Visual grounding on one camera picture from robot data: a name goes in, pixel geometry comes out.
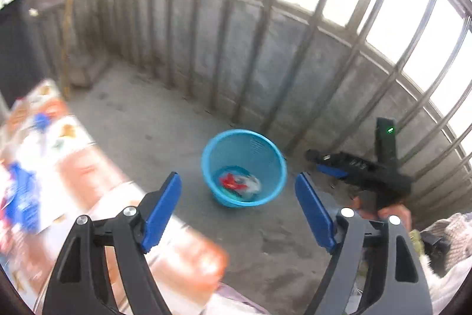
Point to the red crumpled wrapper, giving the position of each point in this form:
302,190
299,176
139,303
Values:
230,182

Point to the table with patterned cloth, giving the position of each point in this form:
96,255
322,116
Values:
110,174

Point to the person's right hand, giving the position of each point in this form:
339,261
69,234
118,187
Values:
403,213

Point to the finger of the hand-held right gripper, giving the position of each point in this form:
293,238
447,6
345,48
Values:
332,171
319,154

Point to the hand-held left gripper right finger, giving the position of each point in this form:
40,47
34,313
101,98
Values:
313,211

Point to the metal balcony railing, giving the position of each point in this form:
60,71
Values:
350,49

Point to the blue plastic mesh basket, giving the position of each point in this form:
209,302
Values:
221,152

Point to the dark metal door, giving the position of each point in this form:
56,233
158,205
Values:
18,53

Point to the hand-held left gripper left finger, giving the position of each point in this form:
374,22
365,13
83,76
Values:
162,211

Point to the white crumpled wrapper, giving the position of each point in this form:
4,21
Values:
252,185

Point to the white fleece garment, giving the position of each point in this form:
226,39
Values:
239,304

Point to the blue and white snack packet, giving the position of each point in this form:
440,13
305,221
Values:
18,197

